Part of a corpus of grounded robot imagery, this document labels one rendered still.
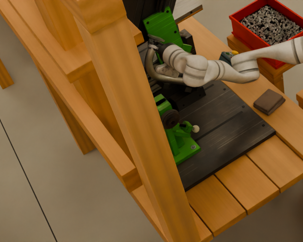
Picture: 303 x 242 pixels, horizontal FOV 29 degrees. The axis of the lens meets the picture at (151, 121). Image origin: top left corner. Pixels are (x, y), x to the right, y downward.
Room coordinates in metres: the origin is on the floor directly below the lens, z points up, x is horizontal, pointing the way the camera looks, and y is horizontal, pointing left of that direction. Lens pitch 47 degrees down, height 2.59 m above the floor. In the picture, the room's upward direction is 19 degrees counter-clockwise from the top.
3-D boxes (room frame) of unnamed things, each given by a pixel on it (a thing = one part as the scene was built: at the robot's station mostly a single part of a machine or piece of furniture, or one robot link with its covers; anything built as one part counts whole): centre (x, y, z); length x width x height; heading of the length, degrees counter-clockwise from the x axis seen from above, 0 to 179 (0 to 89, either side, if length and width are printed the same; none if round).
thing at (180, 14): (1.89, -0.14, 1.11); 0.39 x 0.16 x 0.03; 106
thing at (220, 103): (1.79, -0.06, 0.89); 1.10 x 0.42 x 0.02; 16
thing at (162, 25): (1.73, -0.14, 1.17); 0.13 x 0.12 x 0.20; 16
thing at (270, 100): (1.45, -0.45, 0.91); 0.10 x 0.08 x 0.03; 117
